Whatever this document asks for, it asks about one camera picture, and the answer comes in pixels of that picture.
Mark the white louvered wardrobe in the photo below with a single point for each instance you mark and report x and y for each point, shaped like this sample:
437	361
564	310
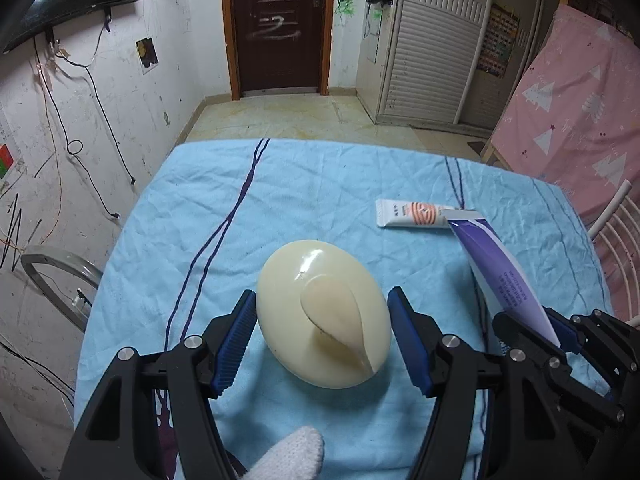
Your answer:
430	45

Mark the grey metal hoop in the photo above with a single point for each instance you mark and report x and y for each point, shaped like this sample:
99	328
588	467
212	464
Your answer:
55	262

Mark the pink tree-print cloth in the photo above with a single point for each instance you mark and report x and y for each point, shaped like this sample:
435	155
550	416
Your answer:
575	110

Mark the yellow and black wall picture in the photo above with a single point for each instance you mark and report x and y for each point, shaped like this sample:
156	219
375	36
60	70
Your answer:
147	55

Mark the wooden bed frame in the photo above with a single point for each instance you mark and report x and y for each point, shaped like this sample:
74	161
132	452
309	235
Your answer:
492	152

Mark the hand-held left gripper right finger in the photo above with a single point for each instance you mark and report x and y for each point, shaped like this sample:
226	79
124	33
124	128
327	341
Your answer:
411	345

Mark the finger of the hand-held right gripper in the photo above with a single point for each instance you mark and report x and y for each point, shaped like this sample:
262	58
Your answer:
515	332
562	327

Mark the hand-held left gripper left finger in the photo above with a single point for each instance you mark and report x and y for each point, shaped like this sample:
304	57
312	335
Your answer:
235	345

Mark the dark brown door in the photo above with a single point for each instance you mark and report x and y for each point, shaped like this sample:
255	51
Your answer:
280	25

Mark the red and green wall sticker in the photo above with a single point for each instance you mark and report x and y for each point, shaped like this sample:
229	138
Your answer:
4	160

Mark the purple tube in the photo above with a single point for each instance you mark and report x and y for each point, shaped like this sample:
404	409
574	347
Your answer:
495	270

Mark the person's left hand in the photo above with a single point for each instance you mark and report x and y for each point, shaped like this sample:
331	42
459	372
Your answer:
290	455

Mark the light blue tablecloth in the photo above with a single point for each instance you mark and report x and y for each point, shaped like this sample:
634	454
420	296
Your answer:
325	195

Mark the cream oval lid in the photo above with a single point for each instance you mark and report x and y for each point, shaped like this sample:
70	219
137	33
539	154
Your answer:
300	320

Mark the colourful chart poster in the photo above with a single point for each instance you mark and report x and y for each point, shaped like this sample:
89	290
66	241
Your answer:
497	40

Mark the white and orange tube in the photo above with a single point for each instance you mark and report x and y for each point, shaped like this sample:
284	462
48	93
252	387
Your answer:
410	214

